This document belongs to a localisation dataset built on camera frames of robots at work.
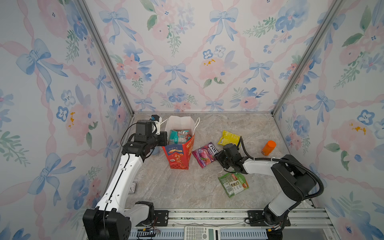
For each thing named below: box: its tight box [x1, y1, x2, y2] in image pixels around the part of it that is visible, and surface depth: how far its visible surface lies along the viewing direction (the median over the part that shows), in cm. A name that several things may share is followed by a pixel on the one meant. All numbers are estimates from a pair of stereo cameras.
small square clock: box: [128, 182, 137, 194], surface depth 83 cm
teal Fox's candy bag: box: [169, 129, 179, 145], surface depth 85 cm
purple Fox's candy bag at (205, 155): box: [192, 142, 219, 169], surface depth 97 cm
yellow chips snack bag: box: [217, 130, 241, 146], surface depth 105 cm
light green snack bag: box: [218, 172, 250, 198], surface depth 86 cm
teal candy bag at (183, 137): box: [177, 130, 192, 145], surface depth 84 cm
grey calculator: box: [184, 226, 221, 240], surface depth 70 cm
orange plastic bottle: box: [261, 140, 277, 156], surface depth 94 cm
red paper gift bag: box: [162, 115, 195, 170], surface depth 85 cm
